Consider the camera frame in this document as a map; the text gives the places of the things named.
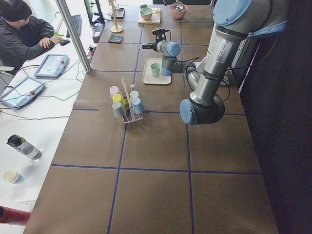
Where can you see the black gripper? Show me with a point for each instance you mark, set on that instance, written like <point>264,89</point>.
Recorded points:
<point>154,46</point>

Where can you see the green cup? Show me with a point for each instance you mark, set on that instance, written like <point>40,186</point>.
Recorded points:
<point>155,69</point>

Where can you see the cream rabbit tray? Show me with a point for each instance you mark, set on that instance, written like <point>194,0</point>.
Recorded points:
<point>147,74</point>

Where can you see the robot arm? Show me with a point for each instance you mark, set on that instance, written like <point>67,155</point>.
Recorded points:
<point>234,21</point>

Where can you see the metal tray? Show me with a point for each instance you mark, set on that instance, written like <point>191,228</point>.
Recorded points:
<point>119,13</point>

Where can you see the white cup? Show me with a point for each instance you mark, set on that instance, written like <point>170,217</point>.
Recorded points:
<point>134,94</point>

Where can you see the pink cup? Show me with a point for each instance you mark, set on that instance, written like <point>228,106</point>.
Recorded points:
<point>114,90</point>

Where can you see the yellow cup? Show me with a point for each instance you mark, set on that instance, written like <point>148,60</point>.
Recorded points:
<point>119,98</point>

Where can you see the blue cup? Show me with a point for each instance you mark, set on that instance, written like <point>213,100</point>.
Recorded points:
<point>137,105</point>

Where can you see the grey cup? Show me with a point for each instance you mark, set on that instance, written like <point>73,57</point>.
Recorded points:
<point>118,110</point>

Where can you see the paper cup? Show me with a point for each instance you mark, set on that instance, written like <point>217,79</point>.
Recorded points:
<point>13,177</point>

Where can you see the wooden cutting board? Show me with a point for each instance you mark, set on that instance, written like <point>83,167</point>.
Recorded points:
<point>156,17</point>

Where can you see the folded grey cloth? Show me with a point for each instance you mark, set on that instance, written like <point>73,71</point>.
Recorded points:
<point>116,39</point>

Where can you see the green bowl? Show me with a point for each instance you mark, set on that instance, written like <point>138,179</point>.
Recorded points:
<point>146,13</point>

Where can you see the wooden mug tree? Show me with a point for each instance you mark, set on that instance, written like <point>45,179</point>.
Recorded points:
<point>115,28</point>

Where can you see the pink bowl with ice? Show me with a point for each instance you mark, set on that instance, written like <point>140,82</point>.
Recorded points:
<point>177,15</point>

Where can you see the black rectangular box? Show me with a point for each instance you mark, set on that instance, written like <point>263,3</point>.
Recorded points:
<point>97,31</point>

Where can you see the metal scoop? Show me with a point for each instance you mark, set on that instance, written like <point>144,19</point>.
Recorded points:
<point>178,6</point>

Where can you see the black monitor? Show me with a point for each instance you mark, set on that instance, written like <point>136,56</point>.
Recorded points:
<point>94,12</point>

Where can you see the white pillar with base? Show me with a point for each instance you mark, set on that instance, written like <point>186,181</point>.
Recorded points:
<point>226,78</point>

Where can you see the black keyboard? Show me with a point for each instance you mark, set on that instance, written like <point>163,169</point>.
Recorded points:
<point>77,21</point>

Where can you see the green small tool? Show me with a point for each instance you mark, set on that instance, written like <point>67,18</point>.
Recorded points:
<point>58,35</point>

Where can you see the far teach pendant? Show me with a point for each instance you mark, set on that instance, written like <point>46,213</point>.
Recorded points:
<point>52,66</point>

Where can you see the teach pendant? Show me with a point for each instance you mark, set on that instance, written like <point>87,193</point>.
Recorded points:
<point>23,93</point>
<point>52,66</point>

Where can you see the seated person black jacket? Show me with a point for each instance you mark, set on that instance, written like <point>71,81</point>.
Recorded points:
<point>23,36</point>

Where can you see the near teach pendant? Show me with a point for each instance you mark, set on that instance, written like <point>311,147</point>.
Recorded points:
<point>23,93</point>

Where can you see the clear water bottle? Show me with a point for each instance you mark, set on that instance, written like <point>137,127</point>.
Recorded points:
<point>23,146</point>

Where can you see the red cylinder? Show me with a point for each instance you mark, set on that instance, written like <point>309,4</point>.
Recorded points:
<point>14,216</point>

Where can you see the wooden rack handle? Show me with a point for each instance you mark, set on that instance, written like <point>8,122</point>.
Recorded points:
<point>126,92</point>

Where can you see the aluminium frame post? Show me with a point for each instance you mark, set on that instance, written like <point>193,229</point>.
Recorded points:
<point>63,8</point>

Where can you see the white wire cup rack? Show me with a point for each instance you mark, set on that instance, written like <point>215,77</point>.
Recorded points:
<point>132,117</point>

